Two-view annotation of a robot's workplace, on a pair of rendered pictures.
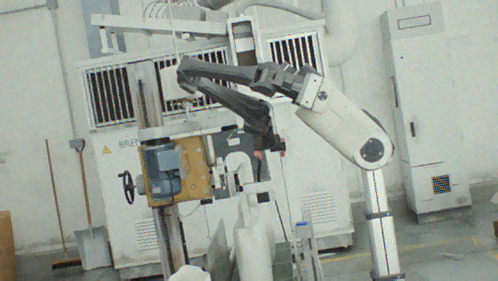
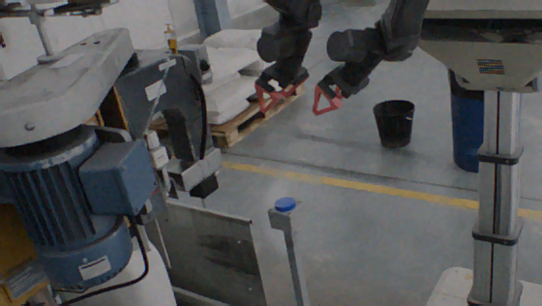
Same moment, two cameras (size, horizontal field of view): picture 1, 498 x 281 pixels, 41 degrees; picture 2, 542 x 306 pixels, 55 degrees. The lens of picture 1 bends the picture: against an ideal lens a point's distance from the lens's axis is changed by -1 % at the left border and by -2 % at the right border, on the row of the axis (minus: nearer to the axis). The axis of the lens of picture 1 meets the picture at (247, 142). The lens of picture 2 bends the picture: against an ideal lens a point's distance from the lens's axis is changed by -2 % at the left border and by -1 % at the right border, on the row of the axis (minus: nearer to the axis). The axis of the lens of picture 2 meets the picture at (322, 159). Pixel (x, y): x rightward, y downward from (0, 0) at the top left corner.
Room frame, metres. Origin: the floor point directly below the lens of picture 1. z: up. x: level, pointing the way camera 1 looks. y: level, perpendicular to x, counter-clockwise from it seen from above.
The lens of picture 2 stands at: (2.48, 0.88, 1.62)
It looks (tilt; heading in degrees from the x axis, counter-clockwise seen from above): 26 degrees down; 300
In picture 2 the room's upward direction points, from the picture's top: 8 degrees counter-clockwise
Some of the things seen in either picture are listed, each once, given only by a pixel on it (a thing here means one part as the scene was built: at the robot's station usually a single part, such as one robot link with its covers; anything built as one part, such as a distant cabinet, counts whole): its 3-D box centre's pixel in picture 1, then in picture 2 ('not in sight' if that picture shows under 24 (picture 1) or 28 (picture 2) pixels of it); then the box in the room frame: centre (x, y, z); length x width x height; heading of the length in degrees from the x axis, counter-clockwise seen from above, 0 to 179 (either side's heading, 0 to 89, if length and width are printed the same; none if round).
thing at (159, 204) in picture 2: (221, 193); (143, 205); (3.37, 0.17, 1.04); 0.08 x 0.06 x 0.05; 87
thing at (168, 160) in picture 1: (167, 162); (122, 183); (3.14, 0.38, 1.25); 0.10 x 0.08 x 0.12; 112
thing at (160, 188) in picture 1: (163, 170); (72, 209); (3.23, 0.42, 1.21); 0.15 x 0.15 x 0.25
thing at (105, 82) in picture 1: (221, 151); not in sight; (6.63, 0.26, 1.05); 2.28 x 1.16 x 2.09; 87
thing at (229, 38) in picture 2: not in sight; (240, 41); (5.29, -2.89, 0.56); 0.67 x 0.43 x 0.15; 177
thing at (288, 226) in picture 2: (302, 230); (286, 214); (3.23, -0.19, 0.81); 0.08 x 0.08 x 0.06; 87
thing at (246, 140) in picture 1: (242, 152); (126, 109); (3.49, 0.04, 1.21); 0.30 x 0.25 x 0.30; 177
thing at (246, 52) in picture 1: (248, 61); not in sight; (5.81, -0.12, 1.82); 0.51 x 0.27 x 0.71; 177
